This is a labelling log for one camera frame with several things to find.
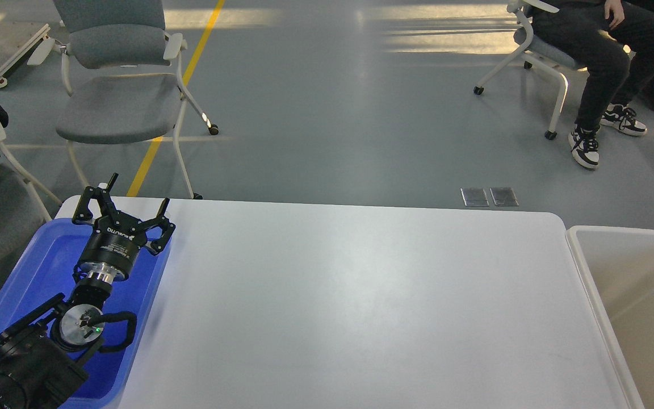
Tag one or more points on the blue plastic tray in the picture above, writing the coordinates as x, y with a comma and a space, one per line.
45, 269

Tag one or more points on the left floor outlet plate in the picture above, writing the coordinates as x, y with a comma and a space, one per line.
474, 197

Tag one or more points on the white grey chair right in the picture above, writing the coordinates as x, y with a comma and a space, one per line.
534, 52

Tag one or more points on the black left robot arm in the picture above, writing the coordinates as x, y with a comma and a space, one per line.
73, 311

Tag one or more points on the right floor outlet plate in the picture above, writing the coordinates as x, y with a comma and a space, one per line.
504, 197

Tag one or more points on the floor outlet plate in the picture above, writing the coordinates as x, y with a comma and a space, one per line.
474, 197
504, 197

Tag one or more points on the white plastic bin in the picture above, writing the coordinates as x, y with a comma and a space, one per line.
616, 266

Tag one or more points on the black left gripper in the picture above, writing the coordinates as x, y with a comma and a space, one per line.
112, 244

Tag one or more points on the white chair at left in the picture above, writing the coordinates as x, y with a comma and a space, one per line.
33, 186

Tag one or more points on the seated person black trousers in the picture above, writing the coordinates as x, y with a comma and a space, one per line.
615, 42

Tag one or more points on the grey office chair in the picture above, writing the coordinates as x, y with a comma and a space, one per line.
127, 108

